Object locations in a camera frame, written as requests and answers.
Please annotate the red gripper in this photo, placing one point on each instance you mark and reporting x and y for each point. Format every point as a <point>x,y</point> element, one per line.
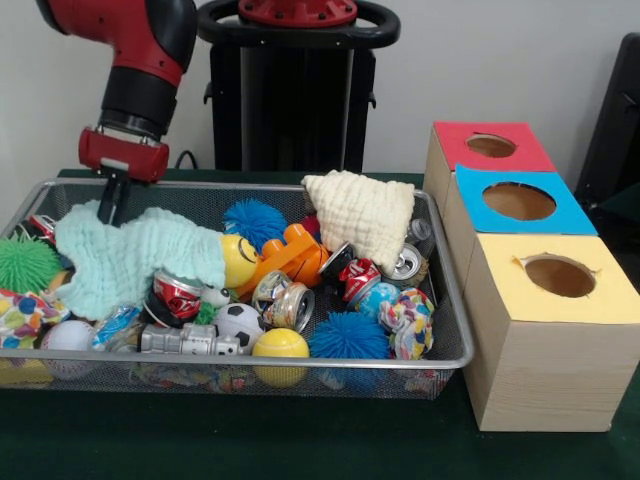
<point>140,160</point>

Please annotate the mint green waffle cloth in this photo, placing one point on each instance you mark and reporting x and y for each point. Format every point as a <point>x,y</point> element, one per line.
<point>130,260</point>

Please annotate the cream yellow waffle cloth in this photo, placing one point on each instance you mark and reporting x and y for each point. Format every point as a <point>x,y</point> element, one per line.
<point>365,215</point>

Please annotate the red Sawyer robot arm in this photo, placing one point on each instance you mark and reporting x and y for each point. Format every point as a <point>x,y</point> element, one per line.
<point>140,40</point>

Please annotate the clear mesh bin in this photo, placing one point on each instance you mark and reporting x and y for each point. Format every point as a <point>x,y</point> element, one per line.
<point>445,330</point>

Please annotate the wooden box with three holes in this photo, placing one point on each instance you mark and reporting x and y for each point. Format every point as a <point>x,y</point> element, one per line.
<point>550,370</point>

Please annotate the green spiky rubber ball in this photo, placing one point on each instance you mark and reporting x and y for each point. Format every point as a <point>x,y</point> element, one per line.
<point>25,263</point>

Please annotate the yellow smiley ball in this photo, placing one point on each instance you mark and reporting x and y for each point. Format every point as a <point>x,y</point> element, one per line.
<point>238,262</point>

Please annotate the blue spiky rubber ball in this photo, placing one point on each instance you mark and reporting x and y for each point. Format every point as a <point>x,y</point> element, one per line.
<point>348,338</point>
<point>255,222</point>

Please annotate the small soccer ball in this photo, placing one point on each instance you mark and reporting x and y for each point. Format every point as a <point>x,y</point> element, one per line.
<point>240,325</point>

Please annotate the orange plastic toy block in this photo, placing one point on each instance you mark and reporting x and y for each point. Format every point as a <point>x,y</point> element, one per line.
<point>290,255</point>

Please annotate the shiny crushed metal can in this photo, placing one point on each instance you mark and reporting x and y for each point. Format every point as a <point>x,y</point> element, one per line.
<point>285,302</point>

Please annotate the dark green tablecloth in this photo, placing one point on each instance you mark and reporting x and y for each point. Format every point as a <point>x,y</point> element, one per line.
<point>200,440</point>

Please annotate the black chair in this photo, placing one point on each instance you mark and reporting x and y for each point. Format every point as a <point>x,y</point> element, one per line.
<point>615,140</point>

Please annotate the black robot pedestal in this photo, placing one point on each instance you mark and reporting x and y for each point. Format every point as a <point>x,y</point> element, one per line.
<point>290,100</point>

